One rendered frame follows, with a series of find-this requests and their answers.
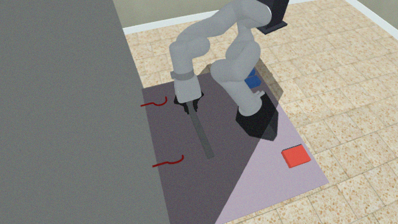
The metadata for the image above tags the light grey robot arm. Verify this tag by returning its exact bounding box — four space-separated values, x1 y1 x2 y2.
169 0 272 116

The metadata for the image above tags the red flat block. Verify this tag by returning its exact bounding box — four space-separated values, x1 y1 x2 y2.
281 145 311 168

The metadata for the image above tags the grey wall panel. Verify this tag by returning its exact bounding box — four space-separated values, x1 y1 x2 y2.
0 0 170 224

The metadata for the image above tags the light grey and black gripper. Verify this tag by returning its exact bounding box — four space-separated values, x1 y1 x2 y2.
174 73 204 114

